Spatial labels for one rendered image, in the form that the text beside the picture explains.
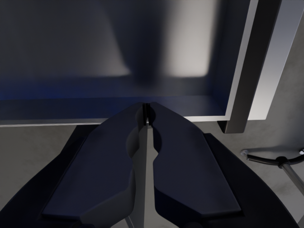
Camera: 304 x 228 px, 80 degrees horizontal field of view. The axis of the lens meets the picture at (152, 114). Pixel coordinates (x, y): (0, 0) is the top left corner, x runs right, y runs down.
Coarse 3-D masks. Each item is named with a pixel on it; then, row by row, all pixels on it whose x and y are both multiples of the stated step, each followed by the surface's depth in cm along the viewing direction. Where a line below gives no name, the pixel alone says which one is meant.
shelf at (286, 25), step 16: (288, 0) 12; (288, 16) 13; (288, 32) 13; (272, 48) 14; (288, 48) 14; (272, 64) 15; (272, 80) 15; (256, 96) 16; (272, 96) 16; (256, 112) 17
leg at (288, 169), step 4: (280, 156) 130; (284, 164) 124; (288, 164) 124; (284, 168) 123; (288, 168) 121; (288, 172) 120; (292, 172) 118; (292, 176) 116; (296, 176) 115; (292, 180) 116; (296, 180) 114; (300, 180) 113; (296, 184) 113; (300, 184) 111; (300, 188) 110
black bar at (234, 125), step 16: (272, 0) 11; (256, 16) 11; (272, 16) 11; (256, 32) 11; (272, 32) 11; (256, 48) 12; (256, 64) 12; (240, 80) 13; (256, 80) 13; (240, 96) 14; (240, 112) 15; (224, 128) 15; (240, 128) 15
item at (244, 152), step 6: (246, 150) 136; (300, 150) 136; (246, 156) 134; (252, 156) 132; (282, 156) 128; (300, 156) 130; (258, 162) 131; (264, 162) 128; (270, 162) 127; (276, 162) 127; (282, 162) 125; (288, 162) 125; (294, 162) 127; (300, 162) 128
